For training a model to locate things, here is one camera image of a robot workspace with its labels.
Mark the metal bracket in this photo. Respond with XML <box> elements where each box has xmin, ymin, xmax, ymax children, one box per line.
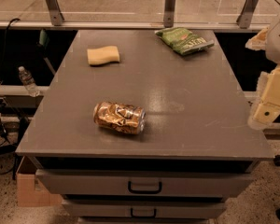
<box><xmin>163</xmin><ymin>0</ymin><xmax>175</xmax><ymax>28</ymax></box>
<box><xmin>236</xmin><ymin>0</ymin><xmax>259</xmax><ymax>29</ymax></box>
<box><xmin>45</xmin><ymin>0</ymin><xmax>64</xmax><ymax>26</ymax></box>

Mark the green chip bag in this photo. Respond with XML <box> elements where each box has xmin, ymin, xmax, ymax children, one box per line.
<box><xmin>155</xmin><ymin>27</ymin><xmax>215</xmax><ymax>56</ymax></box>

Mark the left metal bracket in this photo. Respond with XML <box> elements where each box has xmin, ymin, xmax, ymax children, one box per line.
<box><xmin>45</xmin><ymin>0</ymin><xmax>64</xmax><ymax>26</ymax></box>

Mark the cardboard box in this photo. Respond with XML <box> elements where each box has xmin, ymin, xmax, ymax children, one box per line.
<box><xmin>16</xmin><ymin>157</ymin><xmax>62</xmax><ymax>207</ymax></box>

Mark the middle metal bracket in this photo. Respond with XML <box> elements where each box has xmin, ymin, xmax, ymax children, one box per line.
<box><xmin>163</xmin><ymin>0</ymin><xmax>175</xmax><ymax>28</ymax></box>

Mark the crushed orange soda can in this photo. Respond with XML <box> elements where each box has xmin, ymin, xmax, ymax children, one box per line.
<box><xmin>93</xmin><ymin>102</ymin><xmax>146</xmax><ymax>134</ymax></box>

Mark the lower grey drawer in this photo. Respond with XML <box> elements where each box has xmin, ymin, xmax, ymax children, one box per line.
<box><xmin>62</xmin><ymin>200</ymin><xmax>226</xmax><ymax>219</ymax></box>

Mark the upper grey drawer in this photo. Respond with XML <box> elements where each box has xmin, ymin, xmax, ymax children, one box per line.
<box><xmin>36</xmin><ymin>169</ymin><xmax>253</xmax><ymax>198</ymax></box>

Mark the grey drawer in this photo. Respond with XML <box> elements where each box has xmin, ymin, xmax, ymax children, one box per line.
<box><xmin>62</xmin><ymin>200</ymin><xmax>226</xmax><ymax>219</ymax></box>
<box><xmin>36</xmin><ymin>169</ymin><xmax>253</xmax><ymax>198</ymax></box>

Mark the yellow sponge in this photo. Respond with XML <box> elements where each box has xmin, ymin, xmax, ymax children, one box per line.
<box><xmin>87</xmin><ymin>46</ymin><xmax>120</xmax><ymax>66</ymax></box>

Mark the grey drawer cabinet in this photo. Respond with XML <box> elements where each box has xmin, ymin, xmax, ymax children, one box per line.
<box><xmin>17</xmin><ymin>30</ymin><xmax>273</xmax><ymax>224</ymax></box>

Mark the clear plastic water bottle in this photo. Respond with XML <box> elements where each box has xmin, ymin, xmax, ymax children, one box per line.
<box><xmin>18</xmin><ymin>66</ymin><xmax>40</xmax><ymax>97</ymax></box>

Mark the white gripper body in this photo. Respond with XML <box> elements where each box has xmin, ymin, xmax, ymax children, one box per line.
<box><xmin>266</xmin><ymin>12</ymin><xmax>280</xmax><ymax>64</ymax></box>

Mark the right metal bracket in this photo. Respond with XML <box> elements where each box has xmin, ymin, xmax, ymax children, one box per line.
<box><xmin>236</xmin><ymin>0</ymin><xmax>259</xmax><ymax>29</ymax></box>

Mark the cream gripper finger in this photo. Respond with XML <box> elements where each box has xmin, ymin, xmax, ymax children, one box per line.
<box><xmin>245</xmin><ymin>27</ymin><xmax>269</xmax><ymax>50</ymax></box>
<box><xmin>247</xmin><ymin>64</ymin><xmax>280</xmax><ymax>130</ymax></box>

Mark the black cable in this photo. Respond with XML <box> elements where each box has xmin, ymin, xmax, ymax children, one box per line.
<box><xmin>0</xmin><ymin>17</ymin><xmax>21</xmax><ymax>107</ymax></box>

